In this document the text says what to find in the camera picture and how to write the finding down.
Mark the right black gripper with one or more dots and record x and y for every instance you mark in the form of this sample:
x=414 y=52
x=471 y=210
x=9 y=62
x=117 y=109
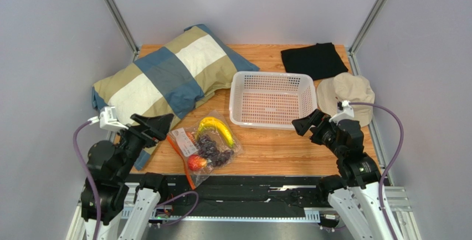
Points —
x=318 y=126

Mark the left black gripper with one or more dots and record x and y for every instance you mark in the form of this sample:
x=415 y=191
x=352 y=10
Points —
x=159 y=124

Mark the yellow fake banana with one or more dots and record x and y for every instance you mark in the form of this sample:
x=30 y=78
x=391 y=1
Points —
x=212 y=123

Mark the red fake apple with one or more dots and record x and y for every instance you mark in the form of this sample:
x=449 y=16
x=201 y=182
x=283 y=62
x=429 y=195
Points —
x=196 y=163

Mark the clear zip top bag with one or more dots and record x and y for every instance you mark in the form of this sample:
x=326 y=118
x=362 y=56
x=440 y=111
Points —
x=184 y=141

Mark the purple fake grapes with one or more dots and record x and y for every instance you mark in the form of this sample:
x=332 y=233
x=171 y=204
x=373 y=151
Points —
x=208 y=149

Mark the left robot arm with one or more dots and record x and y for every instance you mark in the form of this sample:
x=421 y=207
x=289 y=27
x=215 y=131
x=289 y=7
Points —
x=108 y=166

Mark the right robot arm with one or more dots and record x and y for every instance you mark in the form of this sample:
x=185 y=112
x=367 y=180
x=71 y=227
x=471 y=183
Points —
x=356 y=193

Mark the white plastic perforated basket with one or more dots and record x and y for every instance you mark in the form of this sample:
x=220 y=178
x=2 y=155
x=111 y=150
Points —
x=270 y=100

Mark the beige bucket hat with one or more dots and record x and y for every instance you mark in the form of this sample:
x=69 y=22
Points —
x=344 y=86

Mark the black folded cloth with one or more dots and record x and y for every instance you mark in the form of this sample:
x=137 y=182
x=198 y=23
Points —
x=319 y=61

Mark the striped blue beige pillow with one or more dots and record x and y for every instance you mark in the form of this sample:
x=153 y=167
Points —
x=177 y=78

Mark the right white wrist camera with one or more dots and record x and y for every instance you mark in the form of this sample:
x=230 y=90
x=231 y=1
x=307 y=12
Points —
x=344 y=111

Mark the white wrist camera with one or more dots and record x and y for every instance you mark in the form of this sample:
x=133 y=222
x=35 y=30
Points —
x=344 y=111
x=108 y=120

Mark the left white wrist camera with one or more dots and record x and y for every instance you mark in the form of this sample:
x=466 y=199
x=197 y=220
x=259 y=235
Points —
x=108 y=120

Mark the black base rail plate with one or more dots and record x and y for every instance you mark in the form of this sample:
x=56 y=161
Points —
x=250 y=196

